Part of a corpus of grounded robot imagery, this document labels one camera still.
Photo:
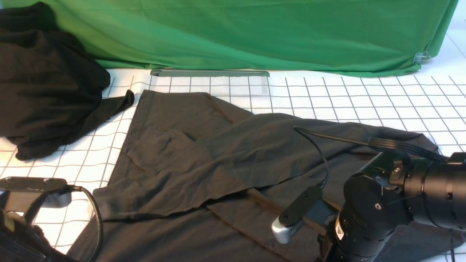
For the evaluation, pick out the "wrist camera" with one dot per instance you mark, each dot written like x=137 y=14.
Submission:
x=27 y=195
x=309 y=207

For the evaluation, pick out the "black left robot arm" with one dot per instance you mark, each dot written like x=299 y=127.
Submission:
x=23 y=242

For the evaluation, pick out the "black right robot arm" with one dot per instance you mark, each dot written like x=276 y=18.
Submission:
x=390 y=191

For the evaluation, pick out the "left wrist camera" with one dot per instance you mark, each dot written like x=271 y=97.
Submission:
x=27 y=195

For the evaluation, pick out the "gray long-sleeve shirt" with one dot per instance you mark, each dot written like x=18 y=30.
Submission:
x=201 y=180

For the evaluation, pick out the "gray metal bar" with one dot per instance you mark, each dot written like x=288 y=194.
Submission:
x=170 y=72

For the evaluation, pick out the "green backdrop cloth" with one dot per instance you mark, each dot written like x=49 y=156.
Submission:
x=360 y=38

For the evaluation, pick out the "black clothes pile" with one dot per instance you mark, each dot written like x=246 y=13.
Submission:
x=51 y=88

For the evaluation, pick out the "silver binder clip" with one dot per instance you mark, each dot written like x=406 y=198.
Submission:
x=421 y=57

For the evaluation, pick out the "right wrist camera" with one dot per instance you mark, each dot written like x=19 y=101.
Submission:
x=309 y=207

